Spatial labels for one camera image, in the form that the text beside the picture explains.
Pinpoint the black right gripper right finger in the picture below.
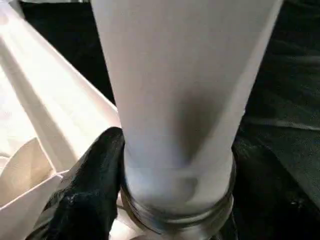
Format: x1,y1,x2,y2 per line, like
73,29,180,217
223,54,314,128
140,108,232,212
215,137,320,240

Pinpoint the white plastic table leg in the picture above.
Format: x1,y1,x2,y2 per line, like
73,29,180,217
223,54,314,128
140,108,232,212
90,0,285,236

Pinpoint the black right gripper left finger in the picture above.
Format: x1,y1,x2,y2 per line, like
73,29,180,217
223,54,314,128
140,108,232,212
25,126,126,240

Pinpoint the black table mat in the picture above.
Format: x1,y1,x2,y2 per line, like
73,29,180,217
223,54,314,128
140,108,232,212
20,0,320,240

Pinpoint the white plastic table top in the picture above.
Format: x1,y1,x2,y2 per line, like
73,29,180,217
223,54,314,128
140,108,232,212
0,0,151,240

